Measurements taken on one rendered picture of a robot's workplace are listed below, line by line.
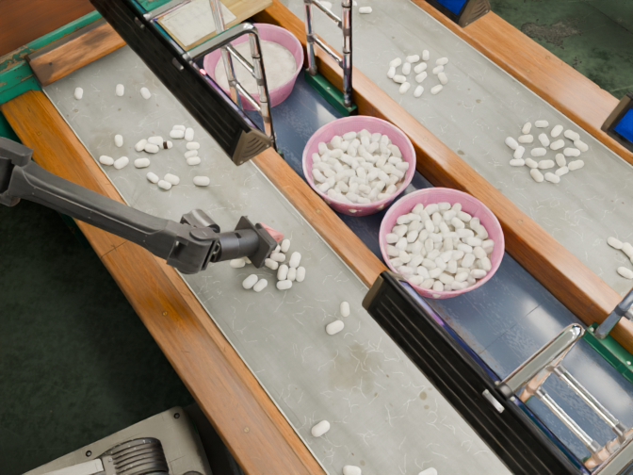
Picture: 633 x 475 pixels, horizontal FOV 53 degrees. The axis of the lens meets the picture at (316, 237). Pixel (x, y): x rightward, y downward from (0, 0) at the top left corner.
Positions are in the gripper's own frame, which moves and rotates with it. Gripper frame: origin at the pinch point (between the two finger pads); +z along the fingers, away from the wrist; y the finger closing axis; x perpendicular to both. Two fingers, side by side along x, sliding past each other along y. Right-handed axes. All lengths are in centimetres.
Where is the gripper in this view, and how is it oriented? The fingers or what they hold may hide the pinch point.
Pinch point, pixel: (279, 237)
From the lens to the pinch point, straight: 139.0
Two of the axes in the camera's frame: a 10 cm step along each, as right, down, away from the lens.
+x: -4.6, 7.4, 5.0
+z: 6.4, -1.2, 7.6
